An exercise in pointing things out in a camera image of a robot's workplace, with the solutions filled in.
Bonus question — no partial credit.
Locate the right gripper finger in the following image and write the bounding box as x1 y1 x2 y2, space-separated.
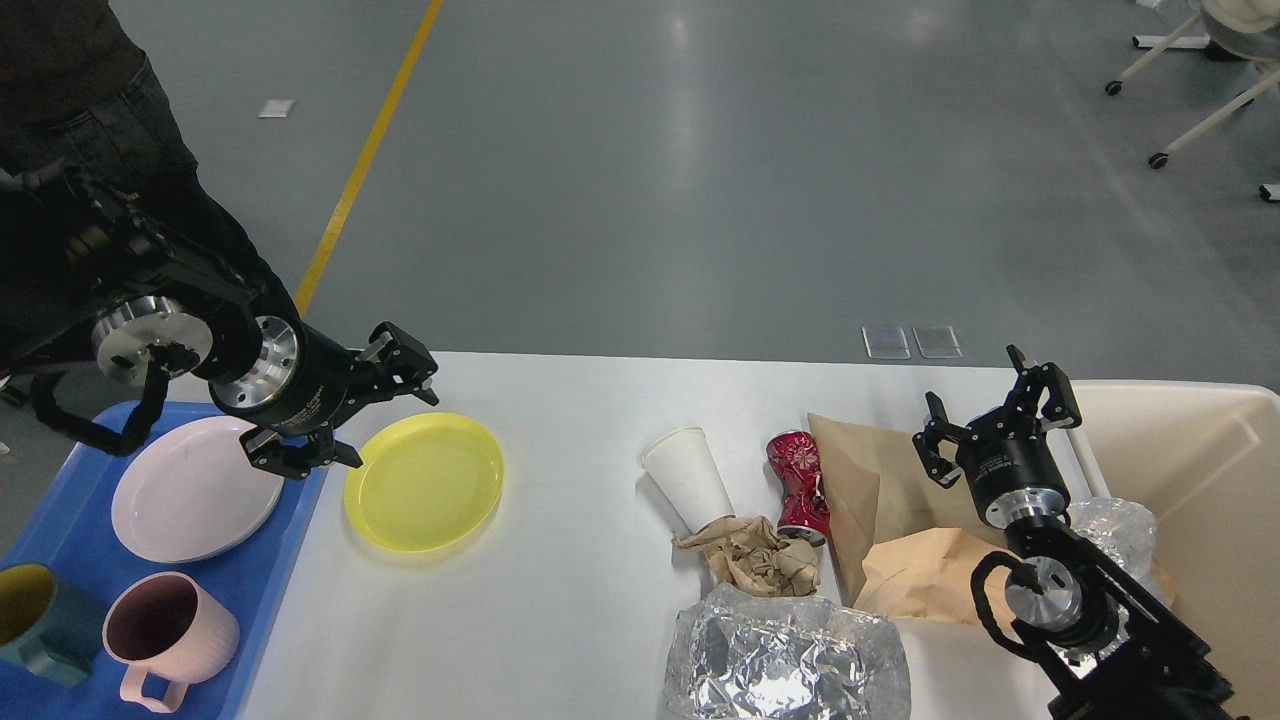
995 345 1083 433
911 391 969 489

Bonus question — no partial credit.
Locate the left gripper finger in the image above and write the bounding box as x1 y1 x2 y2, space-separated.
239 425 364 480
346 322 440 407

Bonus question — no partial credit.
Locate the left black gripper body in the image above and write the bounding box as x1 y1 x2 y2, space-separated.
210 316 358 437

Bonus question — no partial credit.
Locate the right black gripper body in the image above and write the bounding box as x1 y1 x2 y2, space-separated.
957 415 1071 528

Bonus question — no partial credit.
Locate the yellow round plate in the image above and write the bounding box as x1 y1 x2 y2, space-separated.
343 413 506 553

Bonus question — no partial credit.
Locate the pink ribbed mug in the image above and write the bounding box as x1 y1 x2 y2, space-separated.
101 571 241 714

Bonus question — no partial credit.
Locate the dark teal mug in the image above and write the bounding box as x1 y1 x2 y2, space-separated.
1 562 108 687

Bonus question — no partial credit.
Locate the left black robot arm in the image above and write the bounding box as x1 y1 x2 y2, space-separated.
3 163 439 479

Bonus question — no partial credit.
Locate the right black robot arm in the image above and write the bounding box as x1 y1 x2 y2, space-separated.
911 345 1234 719

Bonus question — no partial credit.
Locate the flat brown paper bag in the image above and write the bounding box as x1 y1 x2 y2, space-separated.
808 413 1004 607

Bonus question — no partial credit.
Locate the crumpled tan paper bag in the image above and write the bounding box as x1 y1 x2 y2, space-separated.
852 528 998 626

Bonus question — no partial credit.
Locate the pink round plate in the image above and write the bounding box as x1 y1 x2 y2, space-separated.
111 416 284 564

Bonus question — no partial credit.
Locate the crumpled clear plastic wrap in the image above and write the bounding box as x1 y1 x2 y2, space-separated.
1068 497 1167 602

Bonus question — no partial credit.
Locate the crushed red can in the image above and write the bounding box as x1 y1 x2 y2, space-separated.
765 430 831 547

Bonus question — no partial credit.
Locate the beige plastic bin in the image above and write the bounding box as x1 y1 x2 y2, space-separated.
1069 380 1279 719

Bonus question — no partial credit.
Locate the crumpled brown paper ball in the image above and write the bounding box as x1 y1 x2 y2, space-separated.
673 516 820 598

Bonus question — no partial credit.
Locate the white paper cup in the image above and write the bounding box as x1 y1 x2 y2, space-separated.
640 427 736 533

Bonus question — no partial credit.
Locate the crumpled aluminium foil sheet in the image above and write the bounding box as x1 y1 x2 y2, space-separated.
663 583 913 719

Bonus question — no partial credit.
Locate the person in dark clothes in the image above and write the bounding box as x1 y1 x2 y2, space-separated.
1 1 298 318

